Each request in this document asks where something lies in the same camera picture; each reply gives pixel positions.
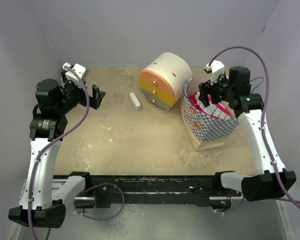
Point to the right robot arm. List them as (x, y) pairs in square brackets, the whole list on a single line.
[(271, 179)]

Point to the pink snack bag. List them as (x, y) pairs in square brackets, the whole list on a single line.
[(218, 110)]

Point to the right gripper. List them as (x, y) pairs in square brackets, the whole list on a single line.
[(206, 88)]

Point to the round mini drawer cabinet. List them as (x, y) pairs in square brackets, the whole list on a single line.
[(162, 80)]

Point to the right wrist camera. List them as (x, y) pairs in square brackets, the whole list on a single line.
[(216, 69)]

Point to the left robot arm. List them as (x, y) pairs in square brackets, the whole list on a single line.
[(40, 205)]

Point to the small white plastic bar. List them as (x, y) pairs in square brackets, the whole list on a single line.
[(136, 103)]

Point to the checkered paper bag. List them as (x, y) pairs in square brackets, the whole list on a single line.
[(205, 131)]

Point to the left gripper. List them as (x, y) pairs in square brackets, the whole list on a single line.
[(94, 100)]

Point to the black table front rail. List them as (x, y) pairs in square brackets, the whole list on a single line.
[(198, 190)]

